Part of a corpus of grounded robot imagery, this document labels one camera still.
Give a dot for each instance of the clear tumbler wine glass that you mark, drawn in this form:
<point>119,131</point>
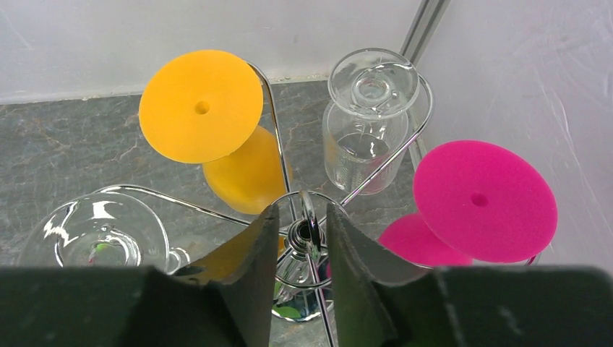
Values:
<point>371,92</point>

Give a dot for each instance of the clear round wine glass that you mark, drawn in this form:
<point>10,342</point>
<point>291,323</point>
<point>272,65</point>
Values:
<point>108,229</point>

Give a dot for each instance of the chrome wire wine glass rack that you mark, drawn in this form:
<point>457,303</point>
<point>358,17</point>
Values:
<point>305,264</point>

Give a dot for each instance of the orange plastic wine glass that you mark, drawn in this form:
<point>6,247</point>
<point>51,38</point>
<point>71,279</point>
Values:
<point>204,107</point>

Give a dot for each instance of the pink plastic wine glass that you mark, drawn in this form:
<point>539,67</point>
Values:
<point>475,201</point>

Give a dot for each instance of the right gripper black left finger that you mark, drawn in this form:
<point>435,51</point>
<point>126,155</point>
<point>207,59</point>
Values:
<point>236,283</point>

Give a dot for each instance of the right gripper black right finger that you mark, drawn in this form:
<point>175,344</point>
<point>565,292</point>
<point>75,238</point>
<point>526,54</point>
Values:
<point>371,287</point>

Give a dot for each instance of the green plastic wine glass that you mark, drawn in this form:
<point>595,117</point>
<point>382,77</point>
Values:
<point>284,303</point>

